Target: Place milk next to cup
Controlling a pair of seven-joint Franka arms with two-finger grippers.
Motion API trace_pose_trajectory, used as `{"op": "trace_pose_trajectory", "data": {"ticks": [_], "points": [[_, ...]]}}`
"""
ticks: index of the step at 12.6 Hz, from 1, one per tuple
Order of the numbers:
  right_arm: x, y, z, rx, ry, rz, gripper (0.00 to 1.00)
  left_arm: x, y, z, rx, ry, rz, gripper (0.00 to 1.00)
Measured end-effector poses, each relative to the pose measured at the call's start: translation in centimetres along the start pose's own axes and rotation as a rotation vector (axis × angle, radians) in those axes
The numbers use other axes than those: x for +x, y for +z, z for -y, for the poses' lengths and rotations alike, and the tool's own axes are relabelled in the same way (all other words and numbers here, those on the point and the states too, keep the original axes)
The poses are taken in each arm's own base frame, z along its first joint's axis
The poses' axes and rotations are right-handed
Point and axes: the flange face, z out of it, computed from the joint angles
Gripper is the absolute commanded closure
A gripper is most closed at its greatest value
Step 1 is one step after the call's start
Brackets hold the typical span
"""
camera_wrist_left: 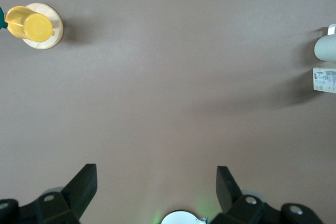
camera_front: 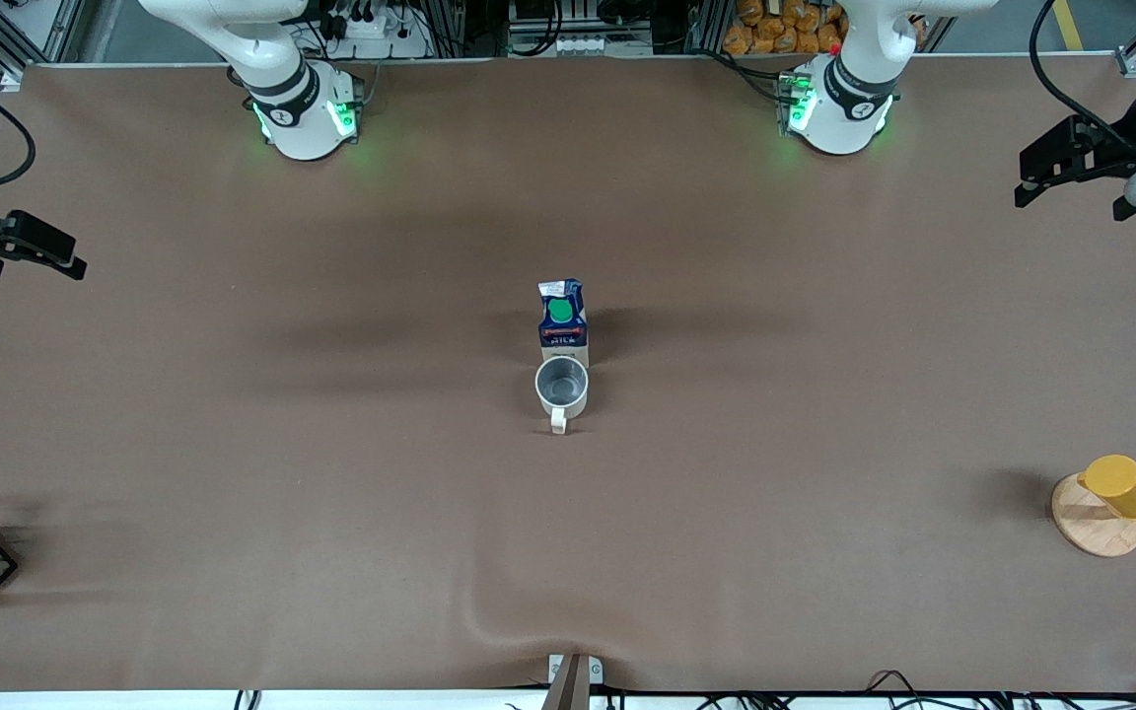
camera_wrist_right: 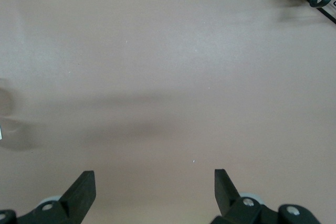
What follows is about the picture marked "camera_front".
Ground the round wooden cup stand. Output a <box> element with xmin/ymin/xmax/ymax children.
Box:
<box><xmin>1051</xmin><ymin>471</ymin><xmax>1136</xmax><ymax>558</ymax></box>

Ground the yellow plastic cup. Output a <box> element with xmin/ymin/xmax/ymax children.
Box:
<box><xmin>1078</xmin><ymin>454</ymin><xmax>1136</xmax><ymax>521</ymax></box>

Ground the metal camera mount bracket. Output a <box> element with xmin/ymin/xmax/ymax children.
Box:
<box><xmin>540</xmin><ymin>653</ymin><xmax>604</xmax><ymax>710</ymax></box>

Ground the white power strip with plugs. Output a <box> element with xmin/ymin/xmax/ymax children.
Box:
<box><xmin>317</xmin><ymin>0</ymin><xmax>431</xmax><ymax>58</ymax></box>

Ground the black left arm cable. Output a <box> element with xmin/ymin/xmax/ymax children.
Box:
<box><xmin>1029</xmin><ymin>0</ymin><xmax>1136</xmax><ymax>149</ymax></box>

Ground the blue milk carton green cap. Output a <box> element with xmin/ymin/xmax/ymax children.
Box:
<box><xmin>537</xmin><ymin>278</ymin><xmax>590</xmax><ymax>368</ymax></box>

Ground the white ribbed mug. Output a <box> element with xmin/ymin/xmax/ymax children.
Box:
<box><xmin>535</xmin><ymin>356</ymin><xmax>590</xmax><ymax>435</ymax></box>

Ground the bag of orange buns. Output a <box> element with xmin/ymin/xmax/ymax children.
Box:
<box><xmin>723</xmin><ymin>0</ymin><xmax>845</xmax><ymax>56</ymax></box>

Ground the brown table cover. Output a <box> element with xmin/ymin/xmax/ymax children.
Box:
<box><xmin>0</xmin><ymin>54</ymin><xmax>1136</xmax><ymax>694</ymax></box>

